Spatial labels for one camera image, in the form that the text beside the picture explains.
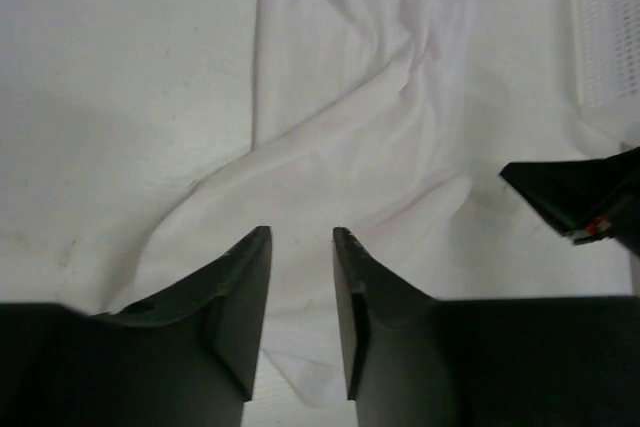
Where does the white plastic basket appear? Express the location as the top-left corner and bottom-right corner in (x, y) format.
(571, 0), (639, 146)

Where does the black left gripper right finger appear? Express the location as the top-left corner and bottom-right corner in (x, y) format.
(333, 227), (639, 426)

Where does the white tank top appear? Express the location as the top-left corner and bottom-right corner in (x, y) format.
(136, 0), (631, 407)

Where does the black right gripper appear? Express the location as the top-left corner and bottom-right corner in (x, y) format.
(500, 147), (639, 252)

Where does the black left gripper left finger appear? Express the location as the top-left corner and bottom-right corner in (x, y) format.
(1, 227), (272, 426)

